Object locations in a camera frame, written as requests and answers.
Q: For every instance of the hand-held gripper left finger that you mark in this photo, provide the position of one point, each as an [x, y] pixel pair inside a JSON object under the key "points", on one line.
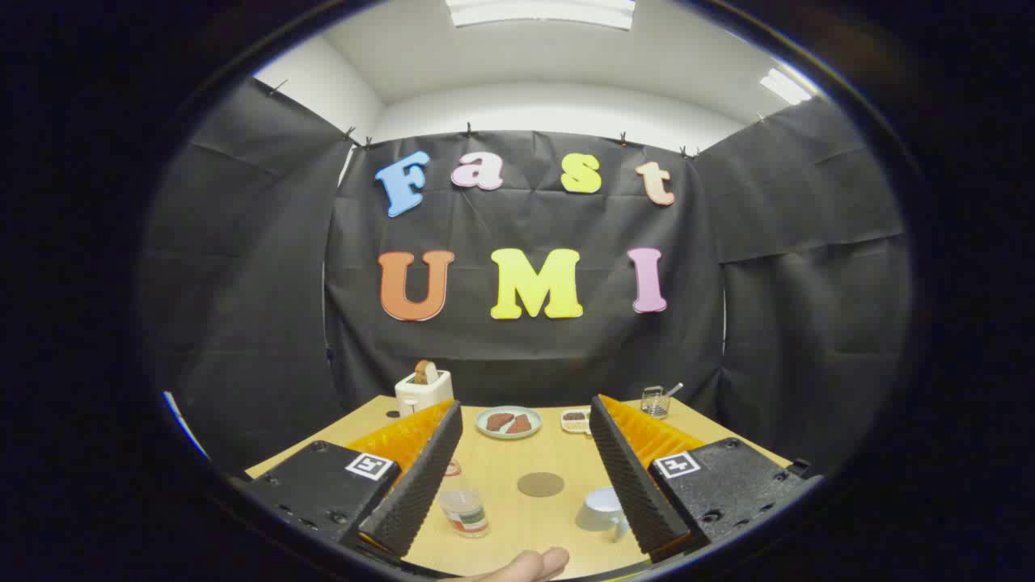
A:
{"points": [[420, 485]]}

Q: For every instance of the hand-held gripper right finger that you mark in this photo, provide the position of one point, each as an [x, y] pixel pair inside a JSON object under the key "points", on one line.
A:
{"points": [[635, 485]]}

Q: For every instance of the pale blue cup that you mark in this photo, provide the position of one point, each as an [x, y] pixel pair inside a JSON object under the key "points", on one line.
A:
{"points": [[598, 508]]}

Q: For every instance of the clear juice bottle red label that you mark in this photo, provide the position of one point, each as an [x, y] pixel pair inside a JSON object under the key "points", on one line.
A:
{"points": [[466, 511]]}

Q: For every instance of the round brown coaster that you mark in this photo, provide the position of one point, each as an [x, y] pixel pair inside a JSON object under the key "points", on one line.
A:
{"points": [[540, 485]]}

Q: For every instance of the white divided condiment tray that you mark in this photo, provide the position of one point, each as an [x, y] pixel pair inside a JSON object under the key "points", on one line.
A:
{"points": [[576, 422]]}

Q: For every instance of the white toaster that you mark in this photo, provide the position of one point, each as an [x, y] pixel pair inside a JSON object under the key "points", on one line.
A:
{"points": [[424, 394]]}

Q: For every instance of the brown meat piece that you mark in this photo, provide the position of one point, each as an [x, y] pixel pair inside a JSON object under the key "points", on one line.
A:
{"points": [[521, 425], [498, 421]]}

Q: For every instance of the wooden table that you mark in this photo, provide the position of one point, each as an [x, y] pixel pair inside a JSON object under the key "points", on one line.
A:
{"points": [[525, 453]]}

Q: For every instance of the bread slice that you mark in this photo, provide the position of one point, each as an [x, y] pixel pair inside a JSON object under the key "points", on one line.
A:
{"points": [[425, 373]]}

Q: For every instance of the pale green plate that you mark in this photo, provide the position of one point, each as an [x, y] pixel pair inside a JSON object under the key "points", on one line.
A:
{"points": [[525, 411]]}

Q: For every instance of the black backdrop cloth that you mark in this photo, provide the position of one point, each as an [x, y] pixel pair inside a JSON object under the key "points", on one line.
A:
{"points": [[525, 364]]}

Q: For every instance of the small ceiling light panel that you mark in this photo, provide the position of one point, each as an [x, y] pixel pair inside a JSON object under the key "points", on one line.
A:
{"points": [[784, 86]]}

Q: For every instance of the large ceiling light panel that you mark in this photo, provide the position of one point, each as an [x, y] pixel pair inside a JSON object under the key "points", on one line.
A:
{"points": [[540, 12]]}

